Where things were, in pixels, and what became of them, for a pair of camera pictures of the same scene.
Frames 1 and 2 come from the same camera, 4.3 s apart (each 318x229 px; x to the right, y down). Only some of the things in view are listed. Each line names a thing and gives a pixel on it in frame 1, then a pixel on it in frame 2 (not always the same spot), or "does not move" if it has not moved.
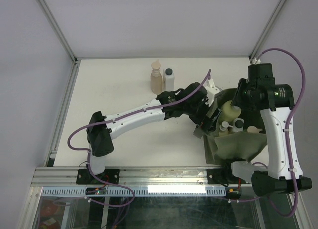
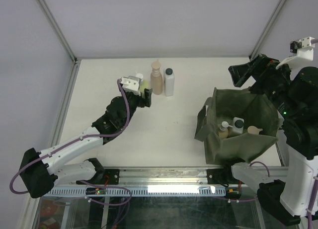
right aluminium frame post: (269, 26) does not move
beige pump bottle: (156, 79) does not move
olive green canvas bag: (243, 145) does not move
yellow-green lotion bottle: (229, 112) to (145, 84)
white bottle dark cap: (169, 79) does not move
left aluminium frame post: (55, 26) does not move
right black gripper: (237, 100) to (261, 67)
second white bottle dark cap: (238, 123) does not move
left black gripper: (207, 123) to (143, 102)
